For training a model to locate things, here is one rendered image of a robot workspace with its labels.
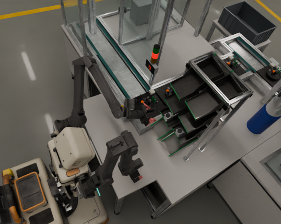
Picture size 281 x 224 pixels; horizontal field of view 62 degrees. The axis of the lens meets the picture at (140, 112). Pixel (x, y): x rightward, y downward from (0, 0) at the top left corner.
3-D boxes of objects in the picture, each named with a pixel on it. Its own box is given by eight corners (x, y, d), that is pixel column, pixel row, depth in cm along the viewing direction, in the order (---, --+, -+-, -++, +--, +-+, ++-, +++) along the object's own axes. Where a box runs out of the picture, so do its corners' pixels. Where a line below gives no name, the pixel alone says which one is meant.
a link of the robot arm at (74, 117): (78, 57, 154) (70, 54, 144) (97, 58, 150) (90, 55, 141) (76, 124, 157) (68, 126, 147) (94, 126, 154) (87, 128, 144)
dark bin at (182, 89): (180, 101, 136) (178, 95, 130) (170, 84, 142) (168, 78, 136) (223, 78, 134) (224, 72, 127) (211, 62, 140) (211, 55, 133)
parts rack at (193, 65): (185, 162, 186) (229, 106, 119) (159, 126, 201) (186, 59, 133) (204, 150, 194) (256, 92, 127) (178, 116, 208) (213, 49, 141)
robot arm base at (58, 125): (54, 120, 153) (60, 135, 148) (62, 113, 151) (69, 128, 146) (63, 122, 160) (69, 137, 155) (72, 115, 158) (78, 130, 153)
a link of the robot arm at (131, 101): (119, 115, 148) (114, 116, 140) (120, 97, 148) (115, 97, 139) (137, 117, 146) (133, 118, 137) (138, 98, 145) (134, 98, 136)
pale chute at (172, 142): (171, 157, 173) (168, 156, 169) (164, 141, 179) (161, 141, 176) (203, 137, 162) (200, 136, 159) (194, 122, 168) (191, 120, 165)
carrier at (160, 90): (168, 110, 200) (172, 102, 189) (153, 90, 209) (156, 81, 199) (190, 100, 209) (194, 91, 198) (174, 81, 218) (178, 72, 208)
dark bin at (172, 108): (173, 115, 150) (171, 111, 143) (164, 99, 156) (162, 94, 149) (213, 95, 147) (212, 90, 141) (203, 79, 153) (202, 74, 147)
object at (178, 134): (178, 138, 159) (176, 135, 152) (175, 133, 161) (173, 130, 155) (189, 133, 158) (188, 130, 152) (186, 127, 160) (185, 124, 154)
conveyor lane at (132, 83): (142, 127, 198) (144, 122, 189) (98, 62, 231) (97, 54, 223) (169, 114, 208) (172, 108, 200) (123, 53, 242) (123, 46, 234)
